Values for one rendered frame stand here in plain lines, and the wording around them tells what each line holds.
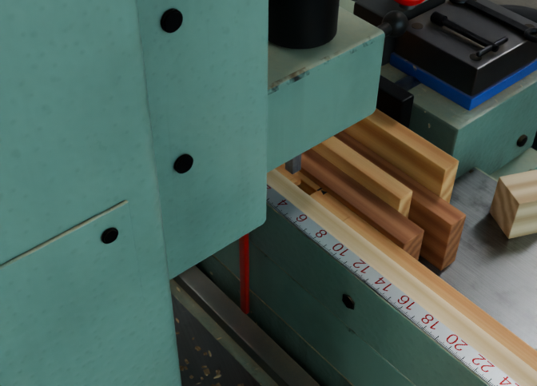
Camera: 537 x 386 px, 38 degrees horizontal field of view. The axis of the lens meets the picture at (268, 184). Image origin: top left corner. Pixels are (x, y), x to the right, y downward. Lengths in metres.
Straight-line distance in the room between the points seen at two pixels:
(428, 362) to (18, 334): 0.27
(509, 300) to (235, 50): 0.31
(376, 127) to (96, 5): 0.36
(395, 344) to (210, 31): 0.26
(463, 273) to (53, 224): 0.37
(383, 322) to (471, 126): 0.21
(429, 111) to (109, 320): 0.37
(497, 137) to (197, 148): 0.36
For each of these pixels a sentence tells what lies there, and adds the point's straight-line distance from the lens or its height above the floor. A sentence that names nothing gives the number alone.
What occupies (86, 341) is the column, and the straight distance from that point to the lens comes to 0.38.
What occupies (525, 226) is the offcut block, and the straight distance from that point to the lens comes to 0.65.
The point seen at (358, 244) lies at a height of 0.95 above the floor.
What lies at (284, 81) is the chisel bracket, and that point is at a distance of 0.49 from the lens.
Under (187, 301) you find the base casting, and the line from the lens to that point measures 0.71.
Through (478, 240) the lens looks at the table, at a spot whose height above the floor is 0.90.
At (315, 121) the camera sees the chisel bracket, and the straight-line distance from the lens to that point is 0.53.
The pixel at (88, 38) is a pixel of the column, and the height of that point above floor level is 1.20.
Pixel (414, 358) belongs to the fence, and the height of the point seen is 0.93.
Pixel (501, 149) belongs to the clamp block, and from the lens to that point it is 0.73.
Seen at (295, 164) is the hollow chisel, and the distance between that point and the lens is 0.60.
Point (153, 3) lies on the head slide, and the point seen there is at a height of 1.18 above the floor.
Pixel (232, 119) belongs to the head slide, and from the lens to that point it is 0.42.
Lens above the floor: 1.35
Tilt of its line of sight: 42 degrees down
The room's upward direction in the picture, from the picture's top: 1 degrees clockwise
